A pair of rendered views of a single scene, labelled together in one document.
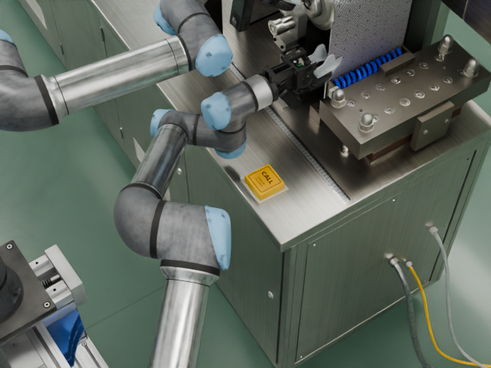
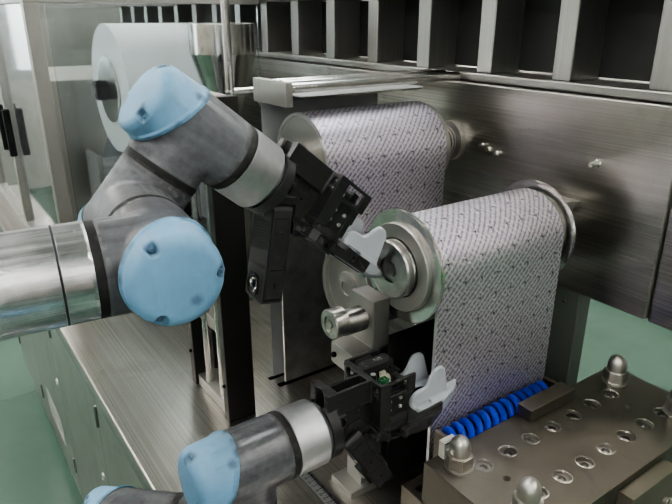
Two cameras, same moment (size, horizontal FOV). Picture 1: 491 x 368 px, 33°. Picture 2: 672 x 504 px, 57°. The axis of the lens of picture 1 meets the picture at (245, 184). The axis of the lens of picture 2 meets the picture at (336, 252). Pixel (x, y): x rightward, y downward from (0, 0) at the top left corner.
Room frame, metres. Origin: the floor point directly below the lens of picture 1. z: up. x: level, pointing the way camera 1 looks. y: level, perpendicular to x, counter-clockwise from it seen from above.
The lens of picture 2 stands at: (0.71, -0.04, 1.55)
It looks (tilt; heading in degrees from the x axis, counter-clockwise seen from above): 21 degrees down; 357
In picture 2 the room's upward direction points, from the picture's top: straight up
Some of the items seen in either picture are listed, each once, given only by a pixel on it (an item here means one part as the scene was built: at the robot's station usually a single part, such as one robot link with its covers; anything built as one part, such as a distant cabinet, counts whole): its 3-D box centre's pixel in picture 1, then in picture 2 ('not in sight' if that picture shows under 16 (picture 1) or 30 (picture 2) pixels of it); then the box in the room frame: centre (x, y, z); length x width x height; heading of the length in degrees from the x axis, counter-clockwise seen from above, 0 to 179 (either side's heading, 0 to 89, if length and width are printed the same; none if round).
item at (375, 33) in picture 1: (368, 37); (495, 350); (1.44, -0.30, 1.11); 0.23 x 0.01 x 0.18; 122
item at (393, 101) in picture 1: (405, 95); (575, 455); (1.36, -0.39, 1.00); 0.40 x 0.16 x 0.06; 122
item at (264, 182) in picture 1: (264, 182); not in sight; (1.17, -0.05, 0.91); 0.07 x 0.07 x 0.02; 32
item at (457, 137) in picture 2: not in sight; (437, 142); (1.79, -0.27, 1.33); 0.07 x 0.07 x 0.07; 32
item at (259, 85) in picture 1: (257, 91); (300, 434); (1.28, -0.03, 1.11); 0.08 x 0.05 x 0.08; 32
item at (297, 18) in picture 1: (287, 58); (357, 395); (1.43, -0.11, 1.05); 0.06 x 0.05 x 0.31; 122
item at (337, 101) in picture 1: (338, 96); (459, 451); (1.31, -0.22, 1.05); 0.04 x 0.04 x 0.04
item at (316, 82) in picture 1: (313, 78); (410, 415); (1.33, -0.16, 1.09); 0.09 x 0.05 x 0.02; 121
